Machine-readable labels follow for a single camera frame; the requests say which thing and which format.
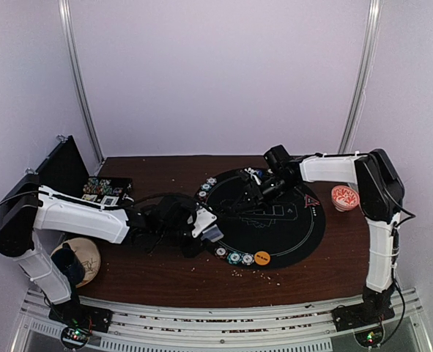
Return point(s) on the chips row in case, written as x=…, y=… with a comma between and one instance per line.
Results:
x=98, y=186

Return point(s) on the blue cream 10 chip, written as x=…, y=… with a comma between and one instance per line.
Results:
x=247, y=259
x=211, y=181

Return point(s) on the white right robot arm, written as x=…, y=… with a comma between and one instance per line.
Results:
x=381, y=194

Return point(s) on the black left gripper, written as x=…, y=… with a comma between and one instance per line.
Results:
x=192, y=251

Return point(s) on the aluminium frame post right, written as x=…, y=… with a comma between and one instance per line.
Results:
x=364, y=71

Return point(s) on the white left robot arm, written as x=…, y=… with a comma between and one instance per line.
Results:
x=31, y=206

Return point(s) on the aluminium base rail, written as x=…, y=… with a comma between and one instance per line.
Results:
x=296, y=327

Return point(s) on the beige patterned plate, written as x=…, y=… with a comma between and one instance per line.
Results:
x=88, y=254

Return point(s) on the red white patterned bowl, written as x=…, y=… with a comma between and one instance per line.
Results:
x=344, y=198

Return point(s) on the round black poker mat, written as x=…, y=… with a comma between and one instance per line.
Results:
x=284, y=228

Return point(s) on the blue playing card deck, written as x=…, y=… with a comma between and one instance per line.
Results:
x=212, y=234

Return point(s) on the red triangular all-in marker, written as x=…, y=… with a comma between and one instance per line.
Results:
x=311, y=201

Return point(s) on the blue green 50 chip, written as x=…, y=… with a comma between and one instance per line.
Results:
x=206, y=187
x=234, y=258

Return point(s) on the orange black 100 chip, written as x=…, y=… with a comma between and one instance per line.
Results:
x=202, y=194
x=221, y=252

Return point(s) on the black poker set case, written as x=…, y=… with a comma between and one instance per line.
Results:
x=64, y=171

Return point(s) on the aluminium frame post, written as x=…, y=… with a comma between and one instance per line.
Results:
x=364, y=71
x=67, y=27

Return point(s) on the white playing card box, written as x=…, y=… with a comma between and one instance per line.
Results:
x=109, y=201

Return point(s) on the aluminium frame post left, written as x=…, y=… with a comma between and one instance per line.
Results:
x=67, y=27

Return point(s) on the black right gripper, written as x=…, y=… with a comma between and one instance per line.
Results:
x=256, y=196

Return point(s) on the yellow big blind button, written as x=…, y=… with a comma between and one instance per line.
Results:
x=262, y=258

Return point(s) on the dark blue mug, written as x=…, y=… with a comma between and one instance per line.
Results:
x=68, y=263

